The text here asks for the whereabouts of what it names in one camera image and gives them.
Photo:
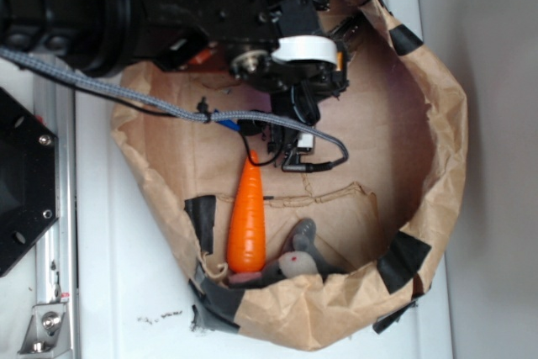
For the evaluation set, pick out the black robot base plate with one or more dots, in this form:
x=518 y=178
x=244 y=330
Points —
x=28 y=181

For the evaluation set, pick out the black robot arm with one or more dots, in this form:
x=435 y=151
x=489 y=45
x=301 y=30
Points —
x=78 y=42

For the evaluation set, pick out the orange plastic carrot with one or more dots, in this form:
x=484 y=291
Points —
x=246 y=247

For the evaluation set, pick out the grey plush bunny toy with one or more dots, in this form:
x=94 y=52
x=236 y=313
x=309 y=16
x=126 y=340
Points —
x=299 y=256

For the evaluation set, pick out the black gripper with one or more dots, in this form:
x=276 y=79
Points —
x=238 y=37

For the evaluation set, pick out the brown paper bag bin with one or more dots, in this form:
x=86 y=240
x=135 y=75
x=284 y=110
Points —
x=384 y=217

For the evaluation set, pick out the silver keys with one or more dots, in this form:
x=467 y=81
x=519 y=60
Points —
x=345 y=31

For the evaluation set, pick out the aluminium extrusion rail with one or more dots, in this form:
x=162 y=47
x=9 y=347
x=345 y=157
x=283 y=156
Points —
x=56 y=266

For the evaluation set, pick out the metal corner bracket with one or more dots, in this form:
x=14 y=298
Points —
x=48 y=334

